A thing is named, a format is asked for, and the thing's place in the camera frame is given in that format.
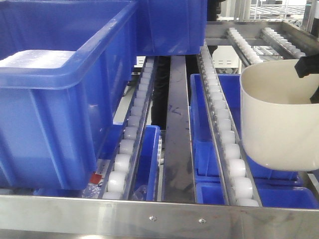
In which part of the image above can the large blue crate front left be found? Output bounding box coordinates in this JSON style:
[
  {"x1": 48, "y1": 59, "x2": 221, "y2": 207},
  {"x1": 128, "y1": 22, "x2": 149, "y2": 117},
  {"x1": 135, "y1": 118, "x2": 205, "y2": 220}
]
[{"x1": 0, "y1": 0, "x2": 138, "y2": 190}]

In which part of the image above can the far right roller track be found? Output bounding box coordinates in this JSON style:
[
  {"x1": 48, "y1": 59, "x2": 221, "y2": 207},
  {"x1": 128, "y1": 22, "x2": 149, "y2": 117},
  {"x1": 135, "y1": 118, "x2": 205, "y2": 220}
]
[{"x1": 261, "y1": 27, "x2": 306, "y2": 59}]

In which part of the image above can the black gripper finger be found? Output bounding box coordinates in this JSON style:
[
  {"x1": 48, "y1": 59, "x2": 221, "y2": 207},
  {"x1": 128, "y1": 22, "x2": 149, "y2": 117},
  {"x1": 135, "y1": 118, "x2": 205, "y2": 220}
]
[{"x1": 295, "y1": 54, "x2": 319, "y2": 78}]

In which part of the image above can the middle white roller track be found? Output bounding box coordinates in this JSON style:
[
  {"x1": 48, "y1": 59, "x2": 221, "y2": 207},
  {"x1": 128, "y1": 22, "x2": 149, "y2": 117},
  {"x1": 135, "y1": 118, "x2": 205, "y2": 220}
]
[{"x1": 197, "y1": 45, "x2": 262, "y2": 207}]

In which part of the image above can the steel front shelf beam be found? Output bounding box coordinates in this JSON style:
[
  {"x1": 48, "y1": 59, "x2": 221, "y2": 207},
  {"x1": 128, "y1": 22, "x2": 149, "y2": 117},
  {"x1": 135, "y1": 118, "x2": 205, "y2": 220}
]
[{"x1": 0, "y1": 195, "x2": 319, "y2": 239}]

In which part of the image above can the blue crate rear centre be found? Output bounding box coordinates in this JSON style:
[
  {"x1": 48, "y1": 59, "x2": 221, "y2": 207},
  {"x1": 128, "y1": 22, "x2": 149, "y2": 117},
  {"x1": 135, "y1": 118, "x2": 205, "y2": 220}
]
[{"x1": 136, "y1": 0, "x2": 207, "y2": 56}]

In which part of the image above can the far white roller track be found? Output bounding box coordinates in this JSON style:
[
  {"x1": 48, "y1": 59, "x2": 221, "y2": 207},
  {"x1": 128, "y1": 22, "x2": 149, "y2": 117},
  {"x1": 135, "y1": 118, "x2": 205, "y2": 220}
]
[{"x1": 227, "y1": 27, "x2": 263, "y2": 65}]

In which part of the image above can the blue bin lower front right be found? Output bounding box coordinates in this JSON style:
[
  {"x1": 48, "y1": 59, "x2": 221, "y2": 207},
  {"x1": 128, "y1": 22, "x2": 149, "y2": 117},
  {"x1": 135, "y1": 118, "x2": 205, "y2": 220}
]
[{"x1": 196, "y1": 183, "x2": 319, "y2": 209}]

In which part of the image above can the left white roller track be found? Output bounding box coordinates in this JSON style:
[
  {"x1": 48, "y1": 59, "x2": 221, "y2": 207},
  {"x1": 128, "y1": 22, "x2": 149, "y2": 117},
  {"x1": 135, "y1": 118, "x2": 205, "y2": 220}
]
[{"x1": 98, "y1": 56, "x2": 159, "y2": 200}]

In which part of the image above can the white roller track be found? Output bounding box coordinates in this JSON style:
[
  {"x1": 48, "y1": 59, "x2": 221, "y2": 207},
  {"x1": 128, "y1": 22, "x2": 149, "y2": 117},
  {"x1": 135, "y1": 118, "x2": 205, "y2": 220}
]
[
  {"x1": 197, "y1": 45, "x2": 262, "y2": 207},
  {"x1": 98, "y1": 56, "x2": 159, "y2": 200},
  {"x1": 227, "y1": 27, "x2": 263, "y2": 65}
]

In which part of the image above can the blue bin lower left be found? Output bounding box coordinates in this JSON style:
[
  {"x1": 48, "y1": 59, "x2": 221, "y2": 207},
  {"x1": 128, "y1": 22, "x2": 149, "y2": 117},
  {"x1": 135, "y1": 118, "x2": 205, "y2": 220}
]
[{"x1": 130, "y1": 125, "x2": 160, "y2": 201}]

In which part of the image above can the steel centre divider rail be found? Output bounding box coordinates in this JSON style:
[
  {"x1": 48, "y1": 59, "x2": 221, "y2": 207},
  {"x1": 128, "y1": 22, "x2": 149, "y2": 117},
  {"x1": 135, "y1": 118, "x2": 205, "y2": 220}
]
[{"x1": 162, "y1": 55, "x2": 195, "y2": 204}]

